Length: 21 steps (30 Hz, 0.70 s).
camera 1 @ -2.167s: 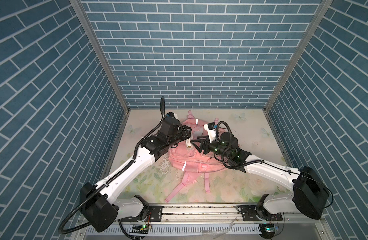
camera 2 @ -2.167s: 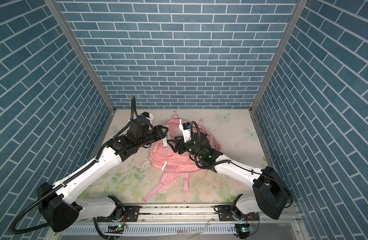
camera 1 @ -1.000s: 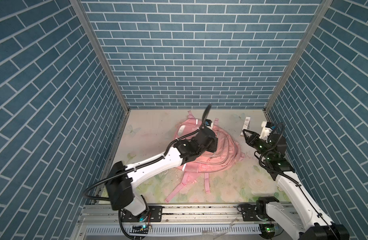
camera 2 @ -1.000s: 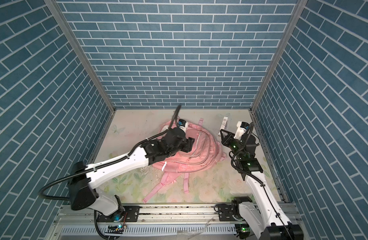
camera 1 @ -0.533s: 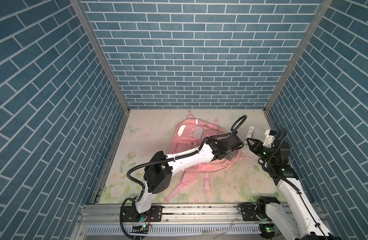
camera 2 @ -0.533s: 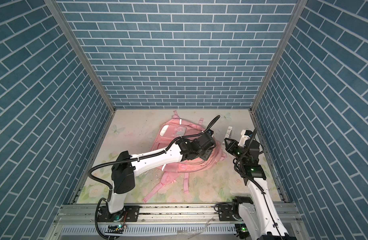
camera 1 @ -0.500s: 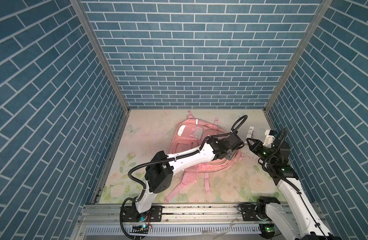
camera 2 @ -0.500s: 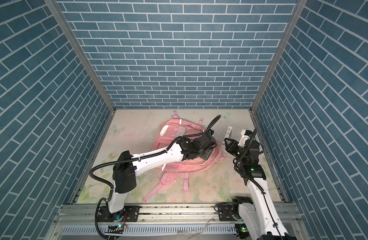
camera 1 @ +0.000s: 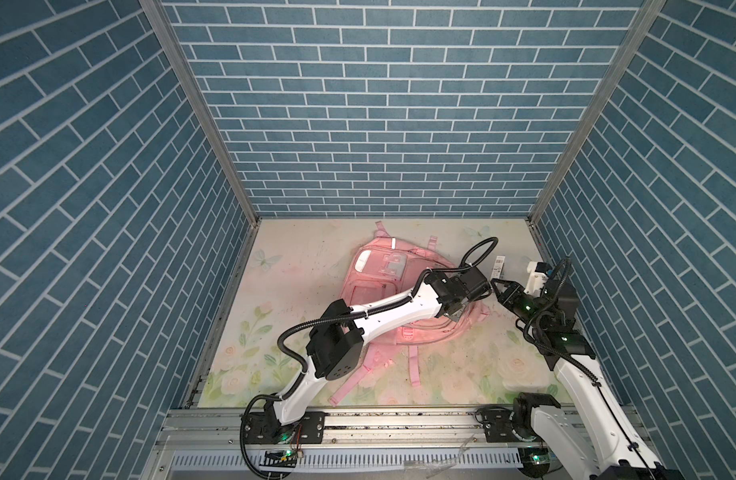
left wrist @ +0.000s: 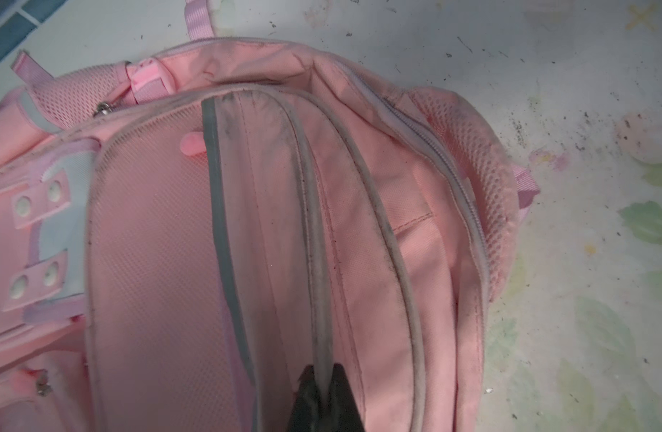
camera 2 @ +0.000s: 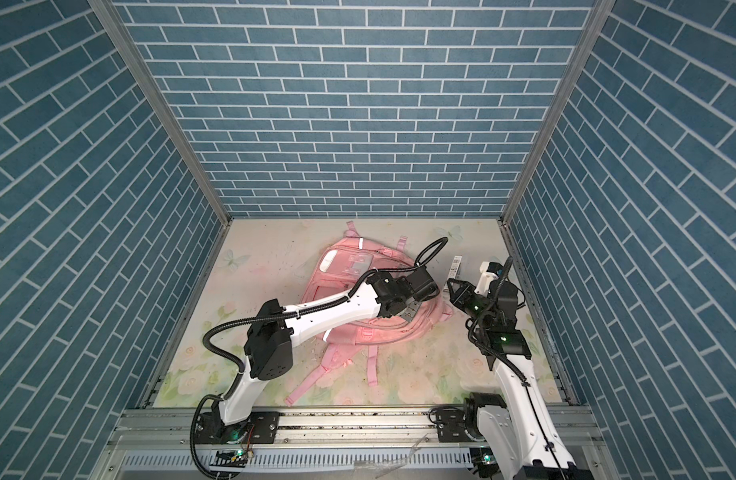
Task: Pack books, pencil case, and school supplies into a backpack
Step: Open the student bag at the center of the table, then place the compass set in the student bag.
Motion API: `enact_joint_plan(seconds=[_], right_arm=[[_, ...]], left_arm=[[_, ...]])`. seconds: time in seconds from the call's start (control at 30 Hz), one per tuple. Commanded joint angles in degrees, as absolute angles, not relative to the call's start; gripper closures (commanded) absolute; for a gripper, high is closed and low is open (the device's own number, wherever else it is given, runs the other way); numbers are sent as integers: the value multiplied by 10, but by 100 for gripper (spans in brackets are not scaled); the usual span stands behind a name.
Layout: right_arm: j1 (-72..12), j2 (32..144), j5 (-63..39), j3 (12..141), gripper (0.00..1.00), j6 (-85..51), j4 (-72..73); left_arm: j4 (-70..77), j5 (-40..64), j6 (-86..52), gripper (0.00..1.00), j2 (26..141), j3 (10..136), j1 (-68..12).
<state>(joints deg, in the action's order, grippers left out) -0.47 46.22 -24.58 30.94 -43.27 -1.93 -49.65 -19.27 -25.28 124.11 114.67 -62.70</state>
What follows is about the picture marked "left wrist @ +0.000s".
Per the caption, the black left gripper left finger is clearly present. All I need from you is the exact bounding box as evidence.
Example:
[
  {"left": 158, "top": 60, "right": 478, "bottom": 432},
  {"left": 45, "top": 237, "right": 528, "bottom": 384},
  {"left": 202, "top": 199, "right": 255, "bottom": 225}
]
[{"left": 287, "top": 365, "right": 319, "bottom": 432}]

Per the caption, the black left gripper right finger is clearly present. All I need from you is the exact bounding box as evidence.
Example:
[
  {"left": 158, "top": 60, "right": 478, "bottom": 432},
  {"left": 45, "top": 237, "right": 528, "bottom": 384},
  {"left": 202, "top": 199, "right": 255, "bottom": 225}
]
[{"left": 329, "top": 363, "right": 365, "bottom": 432}]

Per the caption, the pink school backpack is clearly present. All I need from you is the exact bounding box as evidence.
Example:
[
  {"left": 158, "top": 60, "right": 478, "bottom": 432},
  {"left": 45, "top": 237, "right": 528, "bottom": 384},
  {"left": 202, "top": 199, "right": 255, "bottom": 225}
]
[{"left": 0, "top": 1, "right": 538, "bottom": 431}]

